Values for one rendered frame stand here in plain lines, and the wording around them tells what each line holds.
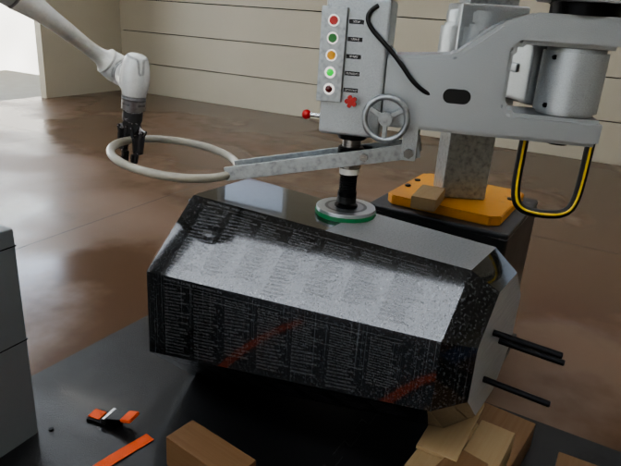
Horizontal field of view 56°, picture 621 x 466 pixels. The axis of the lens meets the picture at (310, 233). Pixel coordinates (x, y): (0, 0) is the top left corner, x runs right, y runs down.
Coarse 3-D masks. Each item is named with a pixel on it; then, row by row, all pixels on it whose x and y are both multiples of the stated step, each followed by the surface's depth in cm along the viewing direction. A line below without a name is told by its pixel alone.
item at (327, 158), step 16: (368, 144) 206; (384, 144) 204; (400, 144) 193; (240, 160) 218; (256, 160) 216; (272, 160) 215; (288, 160) 202; (304, 160) 201; (320, 160) 200; (336, 160) 199; (352, 160) 197; (368, 160) 196; (384, 160) 195; (240, 176) 208; (256, 176) 207
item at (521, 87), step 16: (448, 32) 229; (464, 32) 224; (480, 32) 220; (448, 48) 230; (528, 48) 187; (544, 48) 184; (512, 64) 195; (528, 64) 187; (512, 80) 197; (528, 80) 188; (512, 96) 197; (528, 96) 189
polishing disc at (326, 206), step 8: (320, 200) 214; (328, 200) 215; (360, 200) 217; (320, 208) 205; (328, 208) 206; (336, 208) 206; (360, 208) 208; (368, 208) 208; (336, 216) 201; (344, 216) 200; (352, 216) 200; (360, 216) 201; (368, 216) 203
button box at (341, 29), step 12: (324, 12) 177; (336, 12) 176; (324, 24) 178; (324, 36) 179; (324, 48) 181; (336, 48) 180; (324, 60) 182; (336, 60) 181; (336, 72) 182; (324, 84) 184; (336, 84) 184; (324, 96) 186; (336, 96) 185
